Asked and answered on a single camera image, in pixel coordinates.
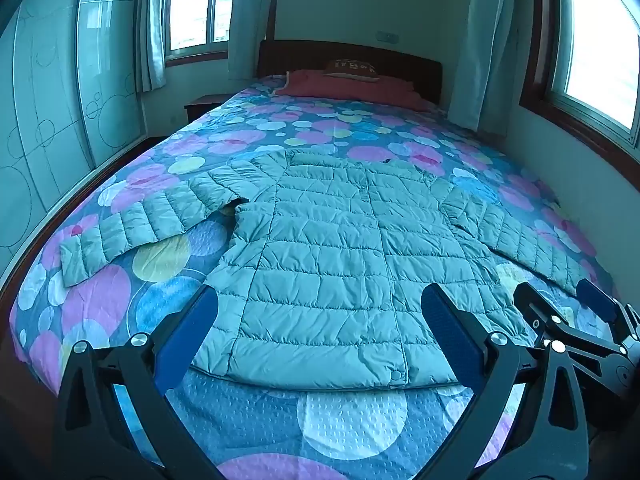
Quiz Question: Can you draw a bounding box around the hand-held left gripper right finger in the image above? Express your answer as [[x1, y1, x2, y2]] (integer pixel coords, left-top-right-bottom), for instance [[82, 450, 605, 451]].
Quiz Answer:
[[415, 282, 596, 480]]

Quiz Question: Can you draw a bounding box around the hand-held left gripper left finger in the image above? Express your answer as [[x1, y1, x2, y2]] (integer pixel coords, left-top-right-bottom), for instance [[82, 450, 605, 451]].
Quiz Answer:
[[52, 284, 226, 480]]

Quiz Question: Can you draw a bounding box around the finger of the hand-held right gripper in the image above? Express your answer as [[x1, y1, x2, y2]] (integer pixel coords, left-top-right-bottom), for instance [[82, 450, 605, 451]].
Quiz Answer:
[[514, 281, 626, 366], [575, 278, 640, 346]]

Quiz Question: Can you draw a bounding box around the light green puffer jacket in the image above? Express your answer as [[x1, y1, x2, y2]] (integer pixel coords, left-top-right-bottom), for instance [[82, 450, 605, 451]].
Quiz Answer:
[[59, 150, 591, 391]]

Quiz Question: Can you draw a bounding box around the bed with circle-print cover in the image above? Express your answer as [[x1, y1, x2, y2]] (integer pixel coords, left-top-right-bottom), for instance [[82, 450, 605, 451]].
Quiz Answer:
[[10, 72, 621, 480]]

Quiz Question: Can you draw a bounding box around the wooden nightstand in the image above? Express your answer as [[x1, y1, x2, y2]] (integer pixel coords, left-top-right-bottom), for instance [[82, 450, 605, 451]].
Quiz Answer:
[[184, 94, 236, 123]]

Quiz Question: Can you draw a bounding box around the glossy wardrobe with circle pattern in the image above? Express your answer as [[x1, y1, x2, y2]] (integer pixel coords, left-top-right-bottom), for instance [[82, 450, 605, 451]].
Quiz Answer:
[[0, 0, 151, 276]]

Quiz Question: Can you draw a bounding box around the red pillow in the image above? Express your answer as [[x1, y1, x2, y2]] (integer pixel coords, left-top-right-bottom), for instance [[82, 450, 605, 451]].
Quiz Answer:
[[275, 70, 431, 111]]

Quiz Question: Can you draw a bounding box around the wide wood-framed window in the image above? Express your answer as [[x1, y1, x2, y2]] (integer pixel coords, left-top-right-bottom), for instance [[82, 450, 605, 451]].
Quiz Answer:
[[520, 0, 640, 161]]

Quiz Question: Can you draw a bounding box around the white curtain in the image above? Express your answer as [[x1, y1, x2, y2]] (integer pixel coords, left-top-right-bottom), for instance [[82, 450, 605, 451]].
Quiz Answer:
[[227, 0, 278, 81], [135, 0, 168, 93], [447, 0, 518, 133]]

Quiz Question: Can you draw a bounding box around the brown cushion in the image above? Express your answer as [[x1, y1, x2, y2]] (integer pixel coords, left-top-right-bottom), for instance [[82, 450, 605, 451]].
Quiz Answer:
[[324, 58, 379, 82]]

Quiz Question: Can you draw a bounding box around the dark wooden headboard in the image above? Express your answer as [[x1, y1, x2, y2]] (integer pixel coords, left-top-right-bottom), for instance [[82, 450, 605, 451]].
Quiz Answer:
[[257, 40, 444, 108]]

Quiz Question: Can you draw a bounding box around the window beside wardrobe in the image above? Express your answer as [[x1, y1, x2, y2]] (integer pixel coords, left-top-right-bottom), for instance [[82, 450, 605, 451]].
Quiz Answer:
[[162, 0, 241, 67]]

